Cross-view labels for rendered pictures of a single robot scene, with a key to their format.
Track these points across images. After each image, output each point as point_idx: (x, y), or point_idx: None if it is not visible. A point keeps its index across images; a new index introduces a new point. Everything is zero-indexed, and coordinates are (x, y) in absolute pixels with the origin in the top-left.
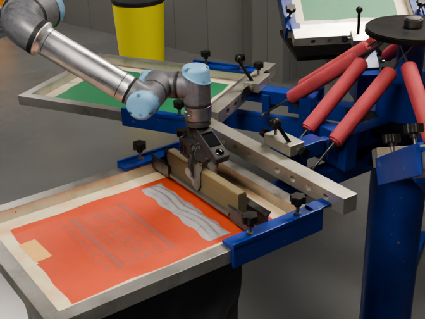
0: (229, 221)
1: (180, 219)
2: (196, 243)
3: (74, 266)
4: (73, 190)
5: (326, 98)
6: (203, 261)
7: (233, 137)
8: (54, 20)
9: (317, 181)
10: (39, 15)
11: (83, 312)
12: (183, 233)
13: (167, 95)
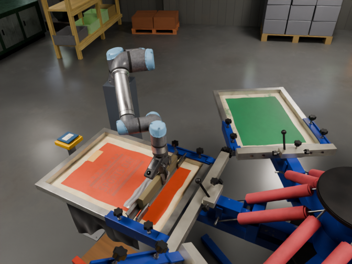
0: None
1: (138, 187)
2: (119, 201)
3: (87, 171)
4: (139, 143)
5: (267, 191)
6: (92, 210)
7: (210, 171)
8: (140, 68)
9: (177, 228)
10: (121, 64)
11: (45, 189)
12: (126, 193)
13: (142, 130)
